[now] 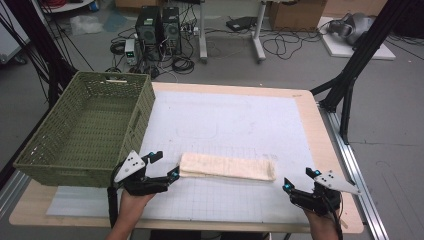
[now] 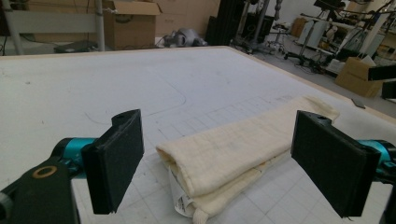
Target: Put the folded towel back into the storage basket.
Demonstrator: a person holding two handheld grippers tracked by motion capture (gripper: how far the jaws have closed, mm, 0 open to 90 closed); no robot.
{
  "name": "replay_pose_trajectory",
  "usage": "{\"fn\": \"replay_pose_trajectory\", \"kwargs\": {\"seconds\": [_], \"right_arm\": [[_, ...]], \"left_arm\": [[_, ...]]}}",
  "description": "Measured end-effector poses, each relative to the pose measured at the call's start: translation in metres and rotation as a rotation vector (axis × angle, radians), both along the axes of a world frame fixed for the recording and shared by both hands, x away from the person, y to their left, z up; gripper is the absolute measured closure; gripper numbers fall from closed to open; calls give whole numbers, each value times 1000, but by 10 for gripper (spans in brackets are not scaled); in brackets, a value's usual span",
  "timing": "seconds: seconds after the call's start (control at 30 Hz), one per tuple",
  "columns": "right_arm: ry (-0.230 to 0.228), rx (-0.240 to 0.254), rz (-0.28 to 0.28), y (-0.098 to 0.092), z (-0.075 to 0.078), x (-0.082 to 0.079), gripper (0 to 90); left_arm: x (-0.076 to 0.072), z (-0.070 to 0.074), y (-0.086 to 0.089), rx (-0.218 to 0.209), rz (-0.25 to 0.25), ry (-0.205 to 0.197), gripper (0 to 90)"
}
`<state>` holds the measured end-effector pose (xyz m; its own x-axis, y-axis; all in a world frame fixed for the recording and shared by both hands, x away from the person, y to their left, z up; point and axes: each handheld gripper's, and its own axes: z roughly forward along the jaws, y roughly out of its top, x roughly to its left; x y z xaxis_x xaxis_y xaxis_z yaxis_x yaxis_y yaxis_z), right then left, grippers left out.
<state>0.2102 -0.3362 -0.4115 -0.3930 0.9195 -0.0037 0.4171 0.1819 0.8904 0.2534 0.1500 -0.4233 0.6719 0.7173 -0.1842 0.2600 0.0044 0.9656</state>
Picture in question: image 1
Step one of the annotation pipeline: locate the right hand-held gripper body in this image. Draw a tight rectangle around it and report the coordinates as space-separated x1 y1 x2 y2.
289 170 362 216

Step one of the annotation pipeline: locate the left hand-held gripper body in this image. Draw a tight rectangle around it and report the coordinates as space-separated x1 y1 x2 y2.
113 149 171 197

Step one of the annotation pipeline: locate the green woven plastic basket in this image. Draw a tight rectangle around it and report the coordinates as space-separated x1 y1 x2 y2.
13 70 157 189

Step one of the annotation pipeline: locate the cream towel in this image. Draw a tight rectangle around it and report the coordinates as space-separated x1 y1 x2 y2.
179 152 277 182

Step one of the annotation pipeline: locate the person's left hand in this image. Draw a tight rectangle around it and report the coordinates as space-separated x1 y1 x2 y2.
118 189 157 218

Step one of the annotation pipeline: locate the person's right hand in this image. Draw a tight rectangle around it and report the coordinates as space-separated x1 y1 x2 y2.
303 209 340 234

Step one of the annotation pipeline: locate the white grid mat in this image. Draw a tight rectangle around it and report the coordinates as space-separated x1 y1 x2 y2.
46 90 316 225

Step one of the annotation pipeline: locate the grey bench power supply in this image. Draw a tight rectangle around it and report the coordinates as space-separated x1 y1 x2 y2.
123 37 139 66

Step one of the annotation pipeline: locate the black computer tower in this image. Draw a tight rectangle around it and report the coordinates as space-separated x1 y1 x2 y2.
161 6 183 56
134 5 164 62

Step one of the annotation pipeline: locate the white floor board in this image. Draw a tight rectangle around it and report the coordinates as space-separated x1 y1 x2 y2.
317 16 397 61

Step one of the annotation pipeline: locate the black metal stand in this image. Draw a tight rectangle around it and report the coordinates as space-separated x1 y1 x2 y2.
309 0 415 145
2 0 78 108

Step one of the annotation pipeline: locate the white desk leg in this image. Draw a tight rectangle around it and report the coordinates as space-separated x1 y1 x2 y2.
198 0 209 64
251 0 268 63

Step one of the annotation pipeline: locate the clear plastic bag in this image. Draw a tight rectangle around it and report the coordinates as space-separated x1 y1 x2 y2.
69 14 105 37

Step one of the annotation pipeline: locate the grey robot device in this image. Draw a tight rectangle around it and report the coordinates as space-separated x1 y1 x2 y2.
326 12 376 46

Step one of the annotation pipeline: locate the flat black bag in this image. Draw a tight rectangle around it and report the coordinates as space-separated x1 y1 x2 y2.
225 16 258 33

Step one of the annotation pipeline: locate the brown cardboard box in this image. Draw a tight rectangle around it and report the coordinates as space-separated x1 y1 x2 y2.
267 0 328 33

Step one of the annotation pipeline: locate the white round table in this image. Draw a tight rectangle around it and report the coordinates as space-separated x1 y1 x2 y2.
39 0 97 15

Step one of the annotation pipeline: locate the white cabinet on wheels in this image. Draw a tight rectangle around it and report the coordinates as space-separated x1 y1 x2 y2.
0 0 32 65

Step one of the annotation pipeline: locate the aluminium frame rail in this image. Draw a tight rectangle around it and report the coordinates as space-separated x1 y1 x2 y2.
0 169 32 218
319 102 390 240

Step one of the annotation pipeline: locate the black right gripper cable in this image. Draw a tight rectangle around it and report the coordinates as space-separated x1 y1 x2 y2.
328 195 345 240

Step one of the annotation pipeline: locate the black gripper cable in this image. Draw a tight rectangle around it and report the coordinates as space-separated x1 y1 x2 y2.
106 185 120 230
328 195 345 240

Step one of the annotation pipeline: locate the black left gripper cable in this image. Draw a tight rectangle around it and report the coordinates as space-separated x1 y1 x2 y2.
106 185 120 230

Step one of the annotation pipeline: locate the coiled black cable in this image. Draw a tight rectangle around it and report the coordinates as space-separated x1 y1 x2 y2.
171 55 196 75

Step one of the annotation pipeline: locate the loose black floor cable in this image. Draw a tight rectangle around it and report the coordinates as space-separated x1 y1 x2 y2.
261 30 322 61

